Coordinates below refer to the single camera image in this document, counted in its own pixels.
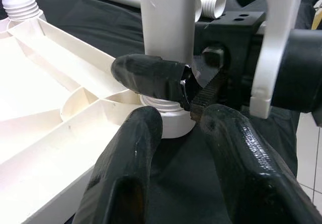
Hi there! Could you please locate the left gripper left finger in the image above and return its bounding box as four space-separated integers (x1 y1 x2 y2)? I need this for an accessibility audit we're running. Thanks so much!
72 105 163 224

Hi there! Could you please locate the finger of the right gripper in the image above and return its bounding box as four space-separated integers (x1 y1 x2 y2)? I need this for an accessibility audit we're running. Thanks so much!
111 53 202 109
202 46 226 70

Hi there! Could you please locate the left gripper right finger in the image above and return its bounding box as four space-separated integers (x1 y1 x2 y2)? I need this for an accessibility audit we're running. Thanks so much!
201 104 320 224

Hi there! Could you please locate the white plastic table top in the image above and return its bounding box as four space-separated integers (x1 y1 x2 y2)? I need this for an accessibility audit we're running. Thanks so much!
0 16 196 224

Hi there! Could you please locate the black table cloth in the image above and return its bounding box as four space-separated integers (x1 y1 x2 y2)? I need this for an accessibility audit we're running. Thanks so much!
29 0 302 224

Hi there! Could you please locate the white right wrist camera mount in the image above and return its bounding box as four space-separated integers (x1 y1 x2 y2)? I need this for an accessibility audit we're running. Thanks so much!
249 0 306 120

